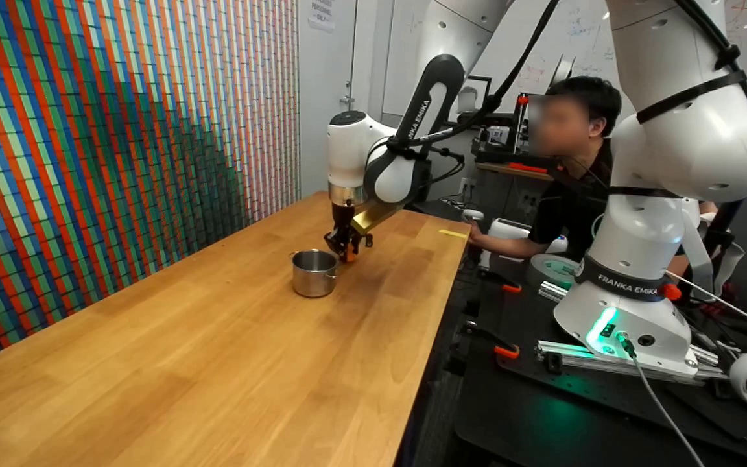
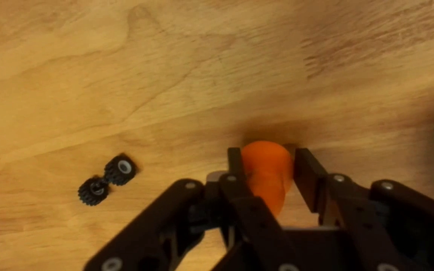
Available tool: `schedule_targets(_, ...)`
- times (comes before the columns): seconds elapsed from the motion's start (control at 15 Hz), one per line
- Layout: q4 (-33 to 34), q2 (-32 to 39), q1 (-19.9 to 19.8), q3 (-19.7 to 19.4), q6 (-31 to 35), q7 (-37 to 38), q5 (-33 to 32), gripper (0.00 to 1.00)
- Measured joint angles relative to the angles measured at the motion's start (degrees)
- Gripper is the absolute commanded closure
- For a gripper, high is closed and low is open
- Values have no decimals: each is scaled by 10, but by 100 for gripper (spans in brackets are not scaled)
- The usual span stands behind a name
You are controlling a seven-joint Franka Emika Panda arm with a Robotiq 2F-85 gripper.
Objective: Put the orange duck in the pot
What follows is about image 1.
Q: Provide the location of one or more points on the yellow tape strip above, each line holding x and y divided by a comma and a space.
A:
452, 233

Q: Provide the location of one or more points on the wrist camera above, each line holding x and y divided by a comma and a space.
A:
373, 217

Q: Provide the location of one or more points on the silver aluminium bar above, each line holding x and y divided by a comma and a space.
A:
552, 291

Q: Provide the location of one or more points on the black and red 3d printer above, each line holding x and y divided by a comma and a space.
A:
503, 139

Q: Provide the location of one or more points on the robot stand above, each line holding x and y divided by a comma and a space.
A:
542, 421

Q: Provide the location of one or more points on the grey tape roll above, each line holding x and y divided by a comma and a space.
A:
552, 269

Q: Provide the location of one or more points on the wall socket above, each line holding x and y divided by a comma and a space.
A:
467, 187
528, 200

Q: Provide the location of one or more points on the paper sign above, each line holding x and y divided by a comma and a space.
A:
321, 14

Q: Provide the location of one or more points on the black clamp with orange tip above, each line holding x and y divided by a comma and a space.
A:
497, 344
500, 282

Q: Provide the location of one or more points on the grey door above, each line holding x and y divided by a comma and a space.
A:
325, 97

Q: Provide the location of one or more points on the small steel pot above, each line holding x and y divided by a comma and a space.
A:
314, 275

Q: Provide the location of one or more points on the orange toy duck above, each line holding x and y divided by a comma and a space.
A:
349, 255

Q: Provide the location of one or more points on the person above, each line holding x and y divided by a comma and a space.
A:
574, 207

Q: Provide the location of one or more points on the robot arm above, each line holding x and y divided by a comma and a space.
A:
685, 143

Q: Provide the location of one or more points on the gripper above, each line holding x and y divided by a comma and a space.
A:
343, 219

